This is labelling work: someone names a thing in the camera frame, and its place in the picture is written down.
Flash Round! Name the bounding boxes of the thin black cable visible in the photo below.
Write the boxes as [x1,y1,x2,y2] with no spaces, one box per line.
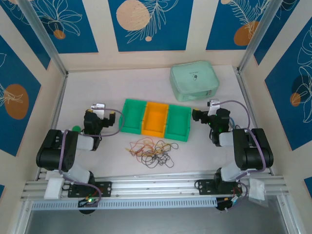
[140,146,161,164]
[156,140,180,159]

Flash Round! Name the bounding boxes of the white foam block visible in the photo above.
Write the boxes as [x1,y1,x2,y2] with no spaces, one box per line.
[43,177,64,198]

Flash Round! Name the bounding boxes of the aluminium frame post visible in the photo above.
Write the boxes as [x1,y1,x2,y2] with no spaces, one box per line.
[17,0,69,77]
[237,0,281,73]

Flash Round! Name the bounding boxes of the mint green zip pouch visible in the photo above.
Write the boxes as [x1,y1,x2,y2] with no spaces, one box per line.
[170,60,220,102]

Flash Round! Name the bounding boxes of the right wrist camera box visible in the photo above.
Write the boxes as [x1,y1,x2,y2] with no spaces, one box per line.
[207,98,220,117]

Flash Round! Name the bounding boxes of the orange plastic bin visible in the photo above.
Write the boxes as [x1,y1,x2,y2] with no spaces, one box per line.
[141,101,170,137]

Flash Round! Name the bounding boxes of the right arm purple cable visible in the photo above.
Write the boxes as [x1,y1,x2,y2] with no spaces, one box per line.
[218,99,268,199]

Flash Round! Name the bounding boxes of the thin red cable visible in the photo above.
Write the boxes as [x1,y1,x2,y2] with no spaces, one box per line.
[128,137,156,158]

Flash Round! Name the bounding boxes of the blue cable loop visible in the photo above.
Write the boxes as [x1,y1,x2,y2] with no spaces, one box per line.
[229,116,241,130]

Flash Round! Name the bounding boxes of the clear plastic bag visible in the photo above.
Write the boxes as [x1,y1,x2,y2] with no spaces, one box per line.
[248,177,269,208]

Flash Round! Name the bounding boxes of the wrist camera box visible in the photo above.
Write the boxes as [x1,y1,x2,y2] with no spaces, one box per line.
[207,98,220,117]
[90,102,107,116]

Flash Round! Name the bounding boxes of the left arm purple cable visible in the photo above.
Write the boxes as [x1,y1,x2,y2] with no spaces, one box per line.
[58,107,126,203]

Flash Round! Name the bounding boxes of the yellow rubber bands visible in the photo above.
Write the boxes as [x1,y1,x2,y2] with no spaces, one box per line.
[123,145,141,156]

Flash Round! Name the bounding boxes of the pile of rubber bands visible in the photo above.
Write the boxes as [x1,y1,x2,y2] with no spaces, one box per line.
[140,152,175,169]

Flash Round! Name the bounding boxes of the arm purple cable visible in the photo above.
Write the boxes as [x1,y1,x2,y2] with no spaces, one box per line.
[218,99,268,199]
[58,107,126,203]

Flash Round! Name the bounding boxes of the aluminium table side rail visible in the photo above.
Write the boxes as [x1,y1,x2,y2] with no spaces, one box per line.
[36,72,69,181]
[234,67,273,175]

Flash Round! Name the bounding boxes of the thin yellow cable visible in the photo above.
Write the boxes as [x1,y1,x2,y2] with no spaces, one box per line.
[140,142,171,156]

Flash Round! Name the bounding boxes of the green plastic bin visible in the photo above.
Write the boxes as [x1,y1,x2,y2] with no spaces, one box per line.
[165,104,192,142]
[118,98,148,135]

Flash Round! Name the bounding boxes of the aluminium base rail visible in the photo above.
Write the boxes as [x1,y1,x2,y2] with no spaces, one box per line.
[20,170,290,203]

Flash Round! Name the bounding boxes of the black electronics board with wires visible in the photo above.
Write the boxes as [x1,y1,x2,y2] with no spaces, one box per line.
[77,195,100,215]
[216,195,246,213]

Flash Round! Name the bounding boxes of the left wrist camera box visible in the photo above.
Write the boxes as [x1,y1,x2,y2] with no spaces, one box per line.
[90,102,107,116]

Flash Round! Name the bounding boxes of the grey slotted cable duct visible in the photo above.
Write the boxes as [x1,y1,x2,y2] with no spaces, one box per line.
[31,197,217,211]

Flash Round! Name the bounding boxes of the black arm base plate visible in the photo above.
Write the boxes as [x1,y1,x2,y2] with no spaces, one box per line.
[196,179,234,195]
[67,181,113,198]

